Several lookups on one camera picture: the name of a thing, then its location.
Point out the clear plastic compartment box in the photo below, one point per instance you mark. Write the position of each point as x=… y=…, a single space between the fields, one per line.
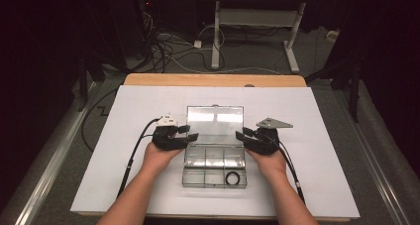
x=214 y=152

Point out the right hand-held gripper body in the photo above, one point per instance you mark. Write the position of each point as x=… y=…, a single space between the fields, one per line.
x=264 y=139

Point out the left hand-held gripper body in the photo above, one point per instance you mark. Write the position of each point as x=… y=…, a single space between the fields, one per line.
x=166 y=139

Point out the black stand leg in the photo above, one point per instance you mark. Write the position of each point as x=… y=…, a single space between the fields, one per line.
x=354 y=92
x=82 y=86

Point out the wooden table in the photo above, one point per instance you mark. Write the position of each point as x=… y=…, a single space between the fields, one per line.
x=198 y=80

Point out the small white box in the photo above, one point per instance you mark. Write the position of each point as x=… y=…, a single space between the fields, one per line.
x=332 y=36

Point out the metal floor rail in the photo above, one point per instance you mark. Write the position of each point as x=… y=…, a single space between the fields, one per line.
x=373 y=159
x=49 y=172

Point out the white metal desk frame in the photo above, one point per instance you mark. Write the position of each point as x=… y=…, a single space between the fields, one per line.
x=216 y=36

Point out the white power adapter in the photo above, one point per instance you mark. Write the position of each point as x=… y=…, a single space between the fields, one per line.
x=197 y=44

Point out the person's right hand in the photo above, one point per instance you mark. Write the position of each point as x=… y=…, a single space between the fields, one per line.
x=269 y=164

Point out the person's left hand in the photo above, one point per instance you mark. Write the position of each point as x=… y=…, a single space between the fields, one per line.
x=160 y=159

